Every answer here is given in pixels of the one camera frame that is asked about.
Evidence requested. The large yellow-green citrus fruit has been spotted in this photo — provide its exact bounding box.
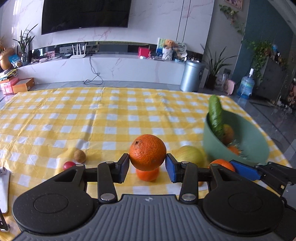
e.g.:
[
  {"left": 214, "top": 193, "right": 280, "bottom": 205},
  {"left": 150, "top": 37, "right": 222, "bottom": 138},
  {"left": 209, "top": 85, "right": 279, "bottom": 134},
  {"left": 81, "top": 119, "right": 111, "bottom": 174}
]
[{"left": 222, "top": 124, "right": 234, "bottom": 145}]

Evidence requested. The red cherry tomato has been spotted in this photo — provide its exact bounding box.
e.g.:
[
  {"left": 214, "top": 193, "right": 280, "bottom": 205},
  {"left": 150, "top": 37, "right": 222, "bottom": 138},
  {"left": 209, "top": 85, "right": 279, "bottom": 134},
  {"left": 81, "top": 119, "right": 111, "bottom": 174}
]
[{"left": 62, "top": 161, "right": 76, "bottom": 170}]

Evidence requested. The green colander bowl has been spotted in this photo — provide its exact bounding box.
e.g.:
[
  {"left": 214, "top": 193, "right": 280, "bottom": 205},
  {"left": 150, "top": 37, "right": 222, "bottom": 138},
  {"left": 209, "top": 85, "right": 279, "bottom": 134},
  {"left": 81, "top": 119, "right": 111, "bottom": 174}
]
[{"left": 203, "top": 110, "right": 269, "bottom": 166}]

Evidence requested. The orange tangerine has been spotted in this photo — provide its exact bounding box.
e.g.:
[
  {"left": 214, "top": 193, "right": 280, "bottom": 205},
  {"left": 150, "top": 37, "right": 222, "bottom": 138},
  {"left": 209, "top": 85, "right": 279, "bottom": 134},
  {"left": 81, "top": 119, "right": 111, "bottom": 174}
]
[
  {"left": 202, "top": 159, "right": 235, "bottom": 172},
  {"left": 136, "top": 168, "right": 159, "bottom": 182},
  {"left": 129, "top": 134, "right": 167, "bottom": 171},
  {"left": 227, "top": 145, "right": 242, "bottom": 156}
]

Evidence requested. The black power cable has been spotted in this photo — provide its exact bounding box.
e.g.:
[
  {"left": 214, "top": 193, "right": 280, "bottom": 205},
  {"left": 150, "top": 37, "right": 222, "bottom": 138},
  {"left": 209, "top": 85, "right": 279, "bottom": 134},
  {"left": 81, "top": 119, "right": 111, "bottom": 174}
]
[{"left": 82, "top": 56, "right": 105, "bottom": 86}]

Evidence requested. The orange cardboard box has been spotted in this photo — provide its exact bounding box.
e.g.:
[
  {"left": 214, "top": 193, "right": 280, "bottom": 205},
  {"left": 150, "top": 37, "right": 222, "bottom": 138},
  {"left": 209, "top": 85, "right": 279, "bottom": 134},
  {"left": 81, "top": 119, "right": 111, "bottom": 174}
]
[{"left": 12, "top": 78, "right": 35, "bottom": 94}]

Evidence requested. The teddy bear toy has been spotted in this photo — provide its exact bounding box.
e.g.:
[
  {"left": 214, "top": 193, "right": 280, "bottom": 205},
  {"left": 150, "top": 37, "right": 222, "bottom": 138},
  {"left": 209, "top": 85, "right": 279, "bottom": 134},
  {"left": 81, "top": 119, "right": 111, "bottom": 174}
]
[{"left": 162, "top": 39, "right": 176, "bottom": 61}]

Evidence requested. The silver trash bin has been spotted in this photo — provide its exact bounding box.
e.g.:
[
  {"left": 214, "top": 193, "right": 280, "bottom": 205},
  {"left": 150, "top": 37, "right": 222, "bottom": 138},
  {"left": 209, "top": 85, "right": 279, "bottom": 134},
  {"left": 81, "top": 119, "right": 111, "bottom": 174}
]
[{"left": 180, "top": 59, "right": 205, "bottom": 92}]

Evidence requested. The brown clay vase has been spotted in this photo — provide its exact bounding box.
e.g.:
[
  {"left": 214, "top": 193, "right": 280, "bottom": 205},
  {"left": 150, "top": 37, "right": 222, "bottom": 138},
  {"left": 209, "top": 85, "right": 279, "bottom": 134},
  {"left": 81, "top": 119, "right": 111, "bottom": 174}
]
[{"left": 0, "top": 48, "right": 15, "bottom": 70}]

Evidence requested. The small brown longan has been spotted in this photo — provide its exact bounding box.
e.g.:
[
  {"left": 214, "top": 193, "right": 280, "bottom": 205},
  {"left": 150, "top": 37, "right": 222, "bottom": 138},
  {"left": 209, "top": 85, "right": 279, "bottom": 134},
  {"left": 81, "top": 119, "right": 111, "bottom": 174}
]
[{"left": 74, "top": 150, "right": 86, "bottom": 163}]

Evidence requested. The red box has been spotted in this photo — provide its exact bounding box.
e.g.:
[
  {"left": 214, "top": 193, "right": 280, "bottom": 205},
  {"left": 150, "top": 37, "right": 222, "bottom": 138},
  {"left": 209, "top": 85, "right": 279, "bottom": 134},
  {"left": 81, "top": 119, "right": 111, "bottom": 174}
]
[{"left": 138, "top": 47, "right": 151, "bottom": 58}]

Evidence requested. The blue water jug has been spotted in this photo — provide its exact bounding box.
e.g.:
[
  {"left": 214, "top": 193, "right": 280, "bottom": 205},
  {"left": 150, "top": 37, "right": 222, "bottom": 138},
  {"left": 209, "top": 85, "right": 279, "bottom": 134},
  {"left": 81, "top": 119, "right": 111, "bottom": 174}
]
[{"left": 237, "top": 68, "right": 255, "bottom": 99}]

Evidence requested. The potted green plant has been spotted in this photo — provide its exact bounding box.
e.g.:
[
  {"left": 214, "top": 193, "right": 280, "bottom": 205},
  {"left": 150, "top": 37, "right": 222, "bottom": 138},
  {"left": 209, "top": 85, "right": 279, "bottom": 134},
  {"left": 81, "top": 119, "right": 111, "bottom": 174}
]
[{"left": 201, "top": 45, "right": 236, "bottom": 90}]

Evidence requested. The dark grey sideboard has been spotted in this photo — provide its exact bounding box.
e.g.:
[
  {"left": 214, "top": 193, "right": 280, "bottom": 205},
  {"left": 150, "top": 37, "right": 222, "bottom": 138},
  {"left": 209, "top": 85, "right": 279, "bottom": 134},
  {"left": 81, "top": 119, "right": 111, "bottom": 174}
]
[{"left": 254, "top": 57, "right": 287, "bottom": 101}]

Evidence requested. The green cucumber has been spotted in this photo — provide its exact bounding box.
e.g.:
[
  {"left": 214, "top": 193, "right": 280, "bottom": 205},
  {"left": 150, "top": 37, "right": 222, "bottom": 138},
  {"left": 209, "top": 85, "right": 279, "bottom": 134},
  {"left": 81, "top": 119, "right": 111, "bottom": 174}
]
[{"left": 209, "top": 95, "right": 224, "bottom": 141}]

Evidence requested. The black wall television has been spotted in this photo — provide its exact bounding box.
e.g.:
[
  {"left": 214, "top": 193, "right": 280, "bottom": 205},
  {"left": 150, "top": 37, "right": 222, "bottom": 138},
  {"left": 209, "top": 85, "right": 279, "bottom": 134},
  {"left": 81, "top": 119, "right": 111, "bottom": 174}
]
[{"left": 41, "top": 0, "right": 132, "bottom": 35}]

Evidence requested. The white wifi router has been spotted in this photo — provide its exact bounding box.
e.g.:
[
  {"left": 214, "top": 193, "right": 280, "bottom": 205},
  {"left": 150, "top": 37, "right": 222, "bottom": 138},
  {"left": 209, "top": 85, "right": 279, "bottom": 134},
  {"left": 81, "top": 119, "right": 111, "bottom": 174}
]
[{"left": 70, "top": 44, "right": 86, "bottom": 59}]

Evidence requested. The yellow checkered tablecloth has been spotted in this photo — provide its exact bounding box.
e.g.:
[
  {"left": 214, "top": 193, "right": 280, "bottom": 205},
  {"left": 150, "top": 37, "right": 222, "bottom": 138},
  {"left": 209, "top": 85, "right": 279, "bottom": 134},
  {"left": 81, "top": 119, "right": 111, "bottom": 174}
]
[{"left": 0, "top": 86, "right": 292, "bottom": 241}]

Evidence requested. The yellow-green pear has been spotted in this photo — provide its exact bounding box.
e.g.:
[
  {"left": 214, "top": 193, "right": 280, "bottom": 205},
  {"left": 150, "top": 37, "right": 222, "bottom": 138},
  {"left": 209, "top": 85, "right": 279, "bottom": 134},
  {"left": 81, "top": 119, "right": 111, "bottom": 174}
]
[{"left": 172, "top": 146, "right": 208, "bottom": 168}]

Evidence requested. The hanging ivy plant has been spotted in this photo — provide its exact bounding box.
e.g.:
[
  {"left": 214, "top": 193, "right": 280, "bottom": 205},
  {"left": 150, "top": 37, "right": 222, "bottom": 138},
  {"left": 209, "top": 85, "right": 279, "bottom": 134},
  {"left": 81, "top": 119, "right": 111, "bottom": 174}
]
[{"left": 242, "top": 39, "right": 272, "bottom": 82}]

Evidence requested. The white marble tv cabinet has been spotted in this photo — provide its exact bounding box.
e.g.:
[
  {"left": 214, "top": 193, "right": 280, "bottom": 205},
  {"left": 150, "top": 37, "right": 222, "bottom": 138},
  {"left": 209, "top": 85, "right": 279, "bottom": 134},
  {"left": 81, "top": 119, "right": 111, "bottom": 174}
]
[{"left": 18, "top": 54, "right": 185, "bottom": 85}]

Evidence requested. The pink piggy heater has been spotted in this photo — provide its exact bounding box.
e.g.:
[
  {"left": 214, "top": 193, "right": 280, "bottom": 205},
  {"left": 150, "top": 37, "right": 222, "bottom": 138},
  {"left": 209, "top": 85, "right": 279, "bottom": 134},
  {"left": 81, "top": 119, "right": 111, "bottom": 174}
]
[{"left": 223, "top": 79, "right": 235, "bottom": 95}]

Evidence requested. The potted orchid plant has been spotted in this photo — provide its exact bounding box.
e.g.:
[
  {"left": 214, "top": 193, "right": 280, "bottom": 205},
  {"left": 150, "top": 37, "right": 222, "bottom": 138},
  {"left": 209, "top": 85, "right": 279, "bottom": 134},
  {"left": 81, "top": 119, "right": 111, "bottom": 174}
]
[{"left": 13, "top": 24, "right": 38, "bottom": 65}]

